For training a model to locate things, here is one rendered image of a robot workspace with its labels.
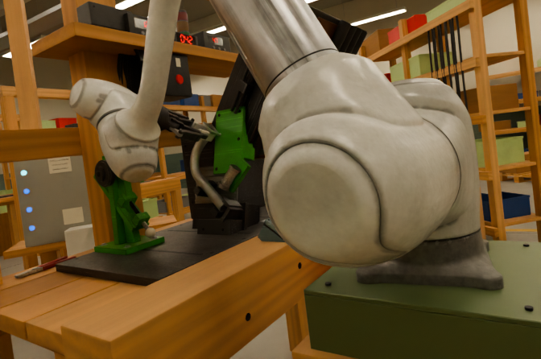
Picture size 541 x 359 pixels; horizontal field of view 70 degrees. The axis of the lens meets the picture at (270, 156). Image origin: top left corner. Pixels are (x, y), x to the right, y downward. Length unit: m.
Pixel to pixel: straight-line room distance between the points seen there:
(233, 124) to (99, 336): 0.76
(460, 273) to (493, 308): 0.07
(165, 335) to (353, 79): 0.50
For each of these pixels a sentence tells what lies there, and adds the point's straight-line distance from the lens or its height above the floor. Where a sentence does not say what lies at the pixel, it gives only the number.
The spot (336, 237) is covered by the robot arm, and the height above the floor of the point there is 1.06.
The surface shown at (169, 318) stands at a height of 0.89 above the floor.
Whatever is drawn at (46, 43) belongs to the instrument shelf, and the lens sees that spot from 1.34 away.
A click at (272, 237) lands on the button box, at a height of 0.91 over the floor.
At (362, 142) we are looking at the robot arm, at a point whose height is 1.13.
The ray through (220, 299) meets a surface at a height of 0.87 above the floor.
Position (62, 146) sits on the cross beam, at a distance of 1.35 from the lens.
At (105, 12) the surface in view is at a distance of 1.35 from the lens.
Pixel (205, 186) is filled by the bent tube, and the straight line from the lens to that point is 1.20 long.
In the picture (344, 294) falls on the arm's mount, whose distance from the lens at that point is 0.55.
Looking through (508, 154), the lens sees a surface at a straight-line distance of 3.84.
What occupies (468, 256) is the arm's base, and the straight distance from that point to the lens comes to 0.59.
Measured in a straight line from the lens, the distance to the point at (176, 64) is 1.42.
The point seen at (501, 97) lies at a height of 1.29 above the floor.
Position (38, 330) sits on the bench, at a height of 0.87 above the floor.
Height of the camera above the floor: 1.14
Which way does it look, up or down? 2 degrees down
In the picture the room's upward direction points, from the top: 7 degrees counter-clockwise
